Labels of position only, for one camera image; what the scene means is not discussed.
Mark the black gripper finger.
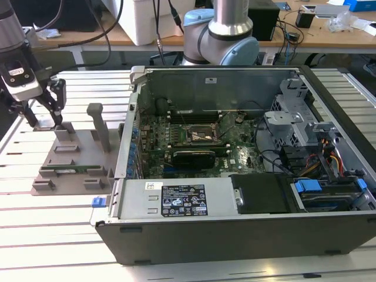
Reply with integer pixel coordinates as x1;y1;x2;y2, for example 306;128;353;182
41;78;67;127
0;88;39;128

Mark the silver CPU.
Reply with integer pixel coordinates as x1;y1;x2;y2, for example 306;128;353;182
33;118;57;132

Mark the CPU socket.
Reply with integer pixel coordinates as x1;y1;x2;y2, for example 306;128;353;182
184;123;223;145

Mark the crumpled white paper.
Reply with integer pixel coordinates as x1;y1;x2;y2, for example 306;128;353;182
36;28;62;41

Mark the grey parts rack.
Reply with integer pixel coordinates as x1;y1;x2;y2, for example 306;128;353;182
31;102;124;197

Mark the black computer case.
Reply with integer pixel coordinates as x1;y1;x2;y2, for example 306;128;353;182
43;0;124;30

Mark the green RAM stick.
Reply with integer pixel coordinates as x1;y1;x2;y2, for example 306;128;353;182
172;142;228;152
40;164;102;174

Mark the grey case latch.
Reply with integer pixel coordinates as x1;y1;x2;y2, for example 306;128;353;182
129;65;147;86

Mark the white plastic box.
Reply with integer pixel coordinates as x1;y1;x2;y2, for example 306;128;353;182
132;0;189;46

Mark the silver power supply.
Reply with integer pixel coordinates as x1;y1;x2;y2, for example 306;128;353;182
110;177;240;220

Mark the metal locking lever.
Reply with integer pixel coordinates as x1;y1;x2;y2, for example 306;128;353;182
180;112;195;138
204;113;223;135

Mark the blue expansion slot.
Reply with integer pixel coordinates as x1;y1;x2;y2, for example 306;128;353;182
163;167;190;177

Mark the black graphics card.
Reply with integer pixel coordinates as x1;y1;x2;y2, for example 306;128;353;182
172;150;217;170

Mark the green motherboard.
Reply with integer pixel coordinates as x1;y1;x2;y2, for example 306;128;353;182
137;113;265;179

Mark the black PC case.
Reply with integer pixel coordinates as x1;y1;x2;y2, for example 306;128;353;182
89;65;376;267

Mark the large black box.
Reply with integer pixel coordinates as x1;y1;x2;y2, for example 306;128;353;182
249;6;281;42

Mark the metal drive cage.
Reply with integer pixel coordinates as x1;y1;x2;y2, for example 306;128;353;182
263;76;350;177

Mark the small black box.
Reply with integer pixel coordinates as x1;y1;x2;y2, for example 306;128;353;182
295;10;315;29

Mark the hard disk in blue carrier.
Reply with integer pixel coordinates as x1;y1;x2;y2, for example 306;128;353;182
290;177;368;213

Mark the wooden desk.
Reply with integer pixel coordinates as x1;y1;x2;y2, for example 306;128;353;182
0;0;376;56

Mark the white tray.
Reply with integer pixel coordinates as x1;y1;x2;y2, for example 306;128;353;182
314;3;352;19

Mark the clear plastic bag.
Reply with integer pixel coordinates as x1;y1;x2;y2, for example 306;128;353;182
326;11;359;33

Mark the blue cardboard box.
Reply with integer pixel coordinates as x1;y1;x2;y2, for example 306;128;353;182
348;0;376;13

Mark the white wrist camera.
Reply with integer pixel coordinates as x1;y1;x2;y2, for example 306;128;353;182
1;58;44;102

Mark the coloured power wire bundle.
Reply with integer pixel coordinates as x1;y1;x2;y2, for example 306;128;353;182
302;139;346;179

